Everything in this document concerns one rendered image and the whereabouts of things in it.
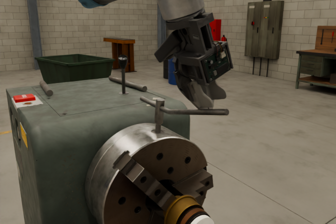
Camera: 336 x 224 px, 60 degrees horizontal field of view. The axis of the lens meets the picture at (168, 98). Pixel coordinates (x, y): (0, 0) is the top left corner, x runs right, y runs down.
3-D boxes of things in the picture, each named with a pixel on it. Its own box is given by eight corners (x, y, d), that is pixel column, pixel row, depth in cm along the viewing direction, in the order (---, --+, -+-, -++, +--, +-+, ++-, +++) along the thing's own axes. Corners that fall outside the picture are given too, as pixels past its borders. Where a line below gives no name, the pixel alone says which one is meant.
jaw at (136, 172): (142, 193, 73) (113, 167, 67) (155, 177, 75) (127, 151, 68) (166, 216, 65) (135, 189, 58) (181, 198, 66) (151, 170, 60)
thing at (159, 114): (151, 141, 75) (154, 98, 72) (158, 140, 76) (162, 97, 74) (155, 144, 73) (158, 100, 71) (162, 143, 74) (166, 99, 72)
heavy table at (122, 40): (104, 66, 1025) (102, 37, 1000) (115, 65, 1048) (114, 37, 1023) (124, 72, 895) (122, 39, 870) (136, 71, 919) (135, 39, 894)
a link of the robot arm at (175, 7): (147, -1, 50) (183, -17, 53) (156, 24, 52) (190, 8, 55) (173, -4, 44) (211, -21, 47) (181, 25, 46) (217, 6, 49)
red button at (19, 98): (13, 101, 98) (12, 95, 98) (32, 98, 101) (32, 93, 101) (16, 105, 93) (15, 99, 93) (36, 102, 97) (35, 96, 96)
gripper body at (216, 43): (205, 90, 50) (186, 23, 45) (176, 82, 57) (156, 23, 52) (235, 70, 53) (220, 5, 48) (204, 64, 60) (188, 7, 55)
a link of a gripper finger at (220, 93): (225, 119, 57) (214, 78, 53) (205, 112, 62) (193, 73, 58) (235, 111, 59) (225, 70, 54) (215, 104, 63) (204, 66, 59)
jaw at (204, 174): (164, 178, 76) (199, 160, 82) (166, 193, 78) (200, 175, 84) (190, 198, 68) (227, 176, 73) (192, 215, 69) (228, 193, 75)
